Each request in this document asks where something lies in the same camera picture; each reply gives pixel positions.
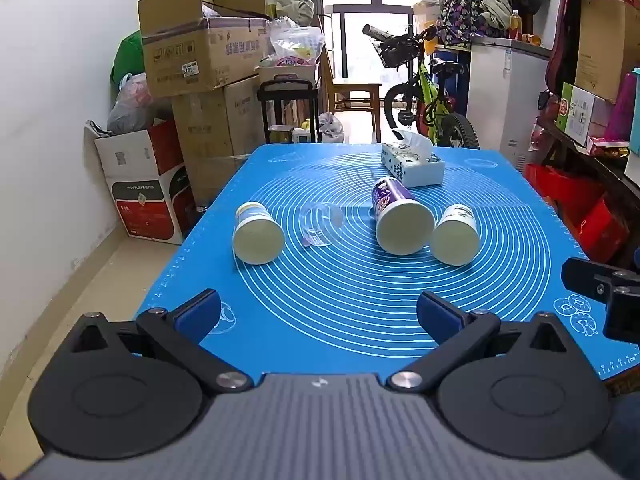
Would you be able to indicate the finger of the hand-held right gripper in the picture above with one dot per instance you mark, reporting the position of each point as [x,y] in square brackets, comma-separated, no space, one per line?
[587,276]

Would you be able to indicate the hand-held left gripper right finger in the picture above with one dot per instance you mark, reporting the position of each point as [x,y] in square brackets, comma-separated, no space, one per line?
[439,318]

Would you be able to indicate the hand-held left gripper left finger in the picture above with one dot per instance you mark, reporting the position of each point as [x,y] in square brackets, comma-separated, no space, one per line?
[199,314]

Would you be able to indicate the white paper cup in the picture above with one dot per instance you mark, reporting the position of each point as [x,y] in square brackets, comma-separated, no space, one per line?
[257,237]
[456,239]

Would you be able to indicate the purple paper cup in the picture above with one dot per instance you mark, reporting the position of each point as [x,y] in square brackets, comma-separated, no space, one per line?
[402,220]

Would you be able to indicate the clear plastic cup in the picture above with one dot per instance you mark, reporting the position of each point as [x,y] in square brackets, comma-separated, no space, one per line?
[321,224]

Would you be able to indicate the blue silicone baking mat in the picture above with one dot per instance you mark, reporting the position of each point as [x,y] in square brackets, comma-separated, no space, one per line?
[350,290]

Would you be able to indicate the red and white cardboard box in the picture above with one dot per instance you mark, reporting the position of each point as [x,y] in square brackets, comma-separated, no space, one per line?
[145,185]

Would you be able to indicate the patterned tissue box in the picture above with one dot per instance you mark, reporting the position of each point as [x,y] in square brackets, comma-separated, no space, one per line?
[414,166]

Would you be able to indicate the green and white box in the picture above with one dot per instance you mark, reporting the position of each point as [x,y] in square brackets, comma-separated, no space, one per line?
[582,110]

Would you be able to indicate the large brown cardboard box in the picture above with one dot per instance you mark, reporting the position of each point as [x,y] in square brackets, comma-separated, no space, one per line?
[220,135]

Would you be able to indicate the white chest freezer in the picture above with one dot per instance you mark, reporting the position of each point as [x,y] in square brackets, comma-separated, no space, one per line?
[505,95]

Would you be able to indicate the green kids bicycle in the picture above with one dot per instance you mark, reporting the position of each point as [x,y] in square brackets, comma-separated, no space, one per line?
[435,100]

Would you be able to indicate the translucent plastic bag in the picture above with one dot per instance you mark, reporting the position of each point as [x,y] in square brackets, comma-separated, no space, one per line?
[134,105]

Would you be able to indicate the small white plastic bag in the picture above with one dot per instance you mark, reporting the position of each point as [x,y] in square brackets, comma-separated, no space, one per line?
[331,127]

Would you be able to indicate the tall brown cardboard box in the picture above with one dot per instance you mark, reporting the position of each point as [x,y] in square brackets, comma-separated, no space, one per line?
[605,50]

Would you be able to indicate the wooden stool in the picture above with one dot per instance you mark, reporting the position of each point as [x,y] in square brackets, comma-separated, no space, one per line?
[356,91]

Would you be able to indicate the maroon hanging bag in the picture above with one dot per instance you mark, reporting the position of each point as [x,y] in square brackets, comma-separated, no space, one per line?
[562,35]

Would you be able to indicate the black hand trolley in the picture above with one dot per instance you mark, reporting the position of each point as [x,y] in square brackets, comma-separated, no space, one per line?
[290,87]

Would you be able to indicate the open brown cardboard box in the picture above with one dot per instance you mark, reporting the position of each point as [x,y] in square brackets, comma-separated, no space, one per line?
[200,55]

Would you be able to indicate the white storage tub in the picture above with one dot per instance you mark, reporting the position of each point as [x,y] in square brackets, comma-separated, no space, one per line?
[290,71]

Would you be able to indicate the yellow drink bottle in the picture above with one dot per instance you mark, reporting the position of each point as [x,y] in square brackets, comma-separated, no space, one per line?
[515,25]

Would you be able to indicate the green bag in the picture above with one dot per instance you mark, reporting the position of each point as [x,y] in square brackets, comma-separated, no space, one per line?
[127,57]

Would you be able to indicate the grey-green cloth bundle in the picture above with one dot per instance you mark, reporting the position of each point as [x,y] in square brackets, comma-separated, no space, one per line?
[500,5]

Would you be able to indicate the purple floral bag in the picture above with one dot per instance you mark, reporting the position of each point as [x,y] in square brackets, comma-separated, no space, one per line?
[462,15]

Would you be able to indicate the clear bag of packets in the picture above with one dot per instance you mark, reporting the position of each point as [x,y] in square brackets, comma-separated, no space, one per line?
[296,40]

